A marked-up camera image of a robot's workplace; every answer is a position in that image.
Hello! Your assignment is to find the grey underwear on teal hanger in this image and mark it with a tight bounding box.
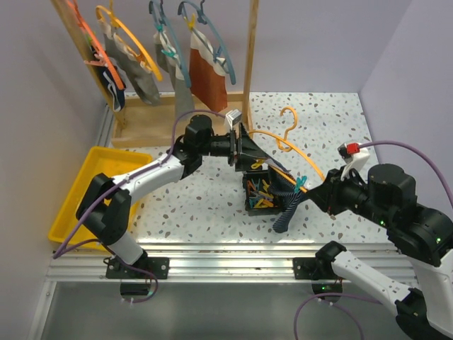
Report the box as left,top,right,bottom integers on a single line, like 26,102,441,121
154,30,195,118

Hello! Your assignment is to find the black clip box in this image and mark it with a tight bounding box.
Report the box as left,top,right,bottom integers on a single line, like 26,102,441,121
242,170,282,216

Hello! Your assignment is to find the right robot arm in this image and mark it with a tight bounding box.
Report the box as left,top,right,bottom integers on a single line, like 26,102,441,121
306,164,452,339

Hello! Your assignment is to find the wooden hanger rack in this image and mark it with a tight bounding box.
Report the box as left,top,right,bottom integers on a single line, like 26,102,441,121
52,1,259,149

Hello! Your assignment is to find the blue-grey hanger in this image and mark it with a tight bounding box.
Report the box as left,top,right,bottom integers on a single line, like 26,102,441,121
177,1,236,85

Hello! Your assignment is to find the teal clothespin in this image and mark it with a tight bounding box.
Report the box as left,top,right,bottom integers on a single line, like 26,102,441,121
294,175,310,193

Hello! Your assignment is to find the yellow hanger on rack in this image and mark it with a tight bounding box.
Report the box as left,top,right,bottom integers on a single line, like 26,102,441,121
95,1,163,81

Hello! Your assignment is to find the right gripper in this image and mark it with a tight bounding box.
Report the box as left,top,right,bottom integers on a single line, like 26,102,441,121
306,164,393,227

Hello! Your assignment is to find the aluminium rail frame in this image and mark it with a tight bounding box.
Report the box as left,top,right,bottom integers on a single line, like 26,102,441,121
27,106,436,340

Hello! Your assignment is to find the yellow plastic tray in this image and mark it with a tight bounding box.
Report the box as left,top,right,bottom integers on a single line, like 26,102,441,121
47,147,152,247

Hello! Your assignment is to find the yellow plastic hanger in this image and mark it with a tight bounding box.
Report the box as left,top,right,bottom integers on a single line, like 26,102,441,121
249,106,326,181

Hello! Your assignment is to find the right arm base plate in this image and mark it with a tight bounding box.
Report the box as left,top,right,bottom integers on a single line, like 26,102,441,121
292,257,338,281

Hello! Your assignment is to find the navy striped underwear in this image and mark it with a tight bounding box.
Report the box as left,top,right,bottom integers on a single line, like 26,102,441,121
268,166,307,233

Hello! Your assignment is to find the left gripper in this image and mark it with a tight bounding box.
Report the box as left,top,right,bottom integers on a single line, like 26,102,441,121
199,123,268,171

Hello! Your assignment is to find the teal hanger with grey underwear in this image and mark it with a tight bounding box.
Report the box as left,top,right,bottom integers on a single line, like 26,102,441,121
148,1,192,88

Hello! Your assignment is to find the grey underwear on yellow hanger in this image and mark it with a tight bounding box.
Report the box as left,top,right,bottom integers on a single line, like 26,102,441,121
98,19,161,106

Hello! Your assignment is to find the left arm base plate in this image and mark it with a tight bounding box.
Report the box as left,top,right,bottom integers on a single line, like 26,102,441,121
103,257,170,280

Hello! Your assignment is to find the navy underwear on orange hanger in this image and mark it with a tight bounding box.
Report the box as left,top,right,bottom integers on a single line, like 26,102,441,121
94,66,125,112

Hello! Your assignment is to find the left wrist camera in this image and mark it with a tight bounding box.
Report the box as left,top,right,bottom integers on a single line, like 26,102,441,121
224,108,242,132

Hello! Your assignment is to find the orange hanger on rack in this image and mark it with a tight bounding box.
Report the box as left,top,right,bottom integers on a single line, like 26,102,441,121
67,1,125,90

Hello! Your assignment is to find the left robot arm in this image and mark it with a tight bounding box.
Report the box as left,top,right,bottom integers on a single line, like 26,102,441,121
76,110,274,278

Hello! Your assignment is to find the rust orange underwear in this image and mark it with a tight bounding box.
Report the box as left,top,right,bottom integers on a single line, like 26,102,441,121
189,28,228,112

